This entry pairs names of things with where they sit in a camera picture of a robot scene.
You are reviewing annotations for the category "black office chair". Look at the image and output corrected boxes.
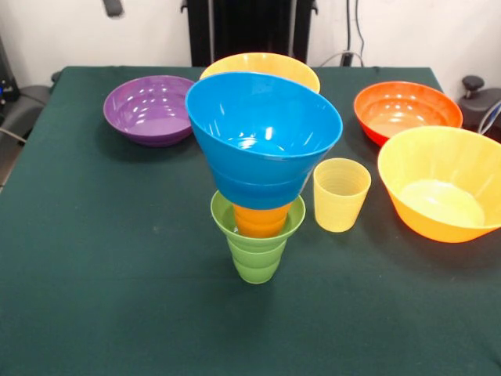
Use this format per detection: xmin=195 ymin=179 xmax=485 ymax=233
xmin=0 ymin=70 xmax=63 ymax=189

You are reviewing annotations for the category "black wall cable with plug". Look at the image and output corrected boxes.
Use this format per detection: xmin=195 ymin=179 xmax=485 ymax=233
xmin=341 ymin=0 xmax=354 ymax=67

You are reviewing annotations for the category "thin black wall cable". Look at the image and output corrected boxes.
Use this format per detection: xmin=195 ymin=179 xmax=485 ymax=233
xmin=354 ymin=0 xmax=366 ymax=54

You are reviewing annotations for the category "purple plastic bowl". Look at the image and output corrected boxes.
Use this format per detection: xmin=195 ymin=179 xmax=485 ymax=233
xmin=103 ymin=75 xmax=196 ymax=148

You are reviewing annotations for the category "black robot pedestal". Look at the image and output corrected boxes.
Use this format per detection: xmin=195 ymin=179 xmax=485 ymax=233
xmin=181 ymin=0 xmax=319 ymax=67

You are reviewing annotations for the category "green plastic bowl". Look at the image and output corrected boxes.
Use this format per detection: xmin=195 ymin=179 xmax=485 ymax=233
xmin=210 ymin=190 xmax=307 ymax=250

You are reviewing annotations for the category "black chair with knob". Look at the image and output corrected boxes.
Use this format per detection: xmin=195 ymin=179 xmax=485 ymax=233
xmin=458 ymin=75 xmax=501 ymax=143

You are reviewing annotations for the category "green plastic cup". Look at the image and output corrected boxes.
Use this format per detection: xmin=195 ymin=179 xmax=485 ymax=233
xmin=230 ymin=238 xmax=289 ymax=284

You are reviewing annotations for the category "orange plastic cup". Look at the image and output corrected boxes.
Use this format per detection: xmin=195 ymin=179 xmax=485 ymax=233
xmin=232 ymin=201 xmax=294 ymax=239

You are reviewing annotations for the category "yellow plastic cup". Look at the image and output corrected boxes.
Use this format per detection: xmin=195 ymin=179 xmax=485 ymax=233
xmin=312 ymin=157 xmax=372 ymax=233

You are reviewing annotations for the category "black computer case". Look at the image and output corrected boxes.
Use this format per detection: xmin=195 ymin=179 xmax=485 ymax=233
xmin=0 ymin=37 xmax=20 ymax=122

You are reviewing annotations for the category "round blue plastic bowl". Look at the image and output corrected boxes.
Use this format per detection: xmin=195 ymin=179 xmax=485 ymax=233
xmin=184 ymin=71 xmax=344 ymax=186

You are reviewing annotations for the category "red plastic bowl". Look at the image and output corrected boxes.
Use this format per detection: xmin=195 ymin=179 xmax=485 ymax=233
xmin=353 ymin=81 xmax=464 ymax=148

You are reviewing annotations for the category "shallow translucent blue bowl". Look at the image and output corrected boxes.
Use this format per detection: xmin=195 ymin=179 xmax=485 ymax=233
xmin=213 ymin=160 xmax=310 ymax=211

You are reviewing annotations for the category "white blue cable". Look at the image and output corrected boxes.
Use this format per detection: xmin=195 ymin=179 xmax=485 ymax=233
xmin=478 ymin=99 xmax=501 ymax=135

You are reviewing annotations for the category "dark green tablecloth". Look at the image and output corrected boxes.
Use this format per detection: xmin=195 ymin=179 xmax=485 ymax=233
xmin=0 ymin=65 xmax=501 ymax=376

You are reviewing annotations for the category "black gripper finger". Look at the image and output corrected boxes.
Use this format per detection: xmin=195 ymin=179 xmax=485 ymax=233
xmin=102 ymin=0 xmax=124 ymax=18

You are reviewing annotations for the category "large orange plastic bowl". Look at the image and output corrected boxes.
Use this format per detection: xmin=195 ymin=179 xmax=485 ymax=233
xmin=199 ymin=52 xmax=321 ymax=95
xmin=377 ymin=125 xmax=501 ymax=244

